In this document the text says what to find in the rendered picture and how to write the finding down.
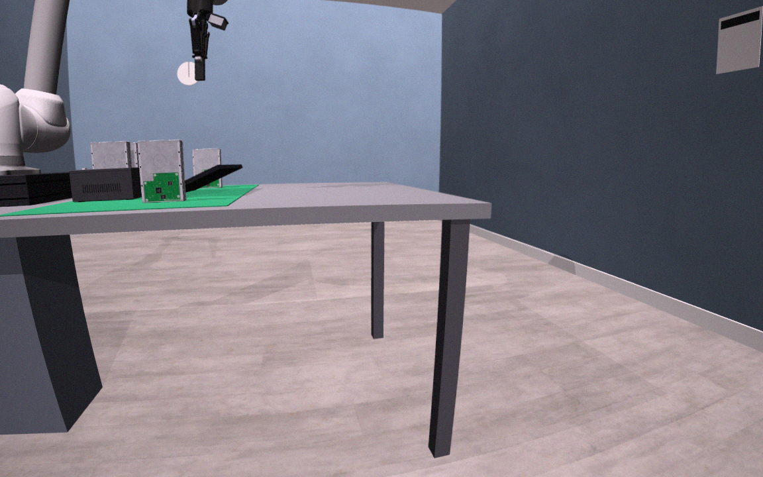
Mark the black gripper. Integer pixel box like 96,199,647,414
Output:
187,0,213,81

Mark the black-framed status screen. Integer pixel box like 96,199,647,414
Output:
185,164,243,192

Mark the green flat mat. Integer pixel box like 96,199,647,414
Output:
0,185,258,217

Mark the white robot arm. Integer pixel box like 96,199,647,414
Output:
0,0,71,176

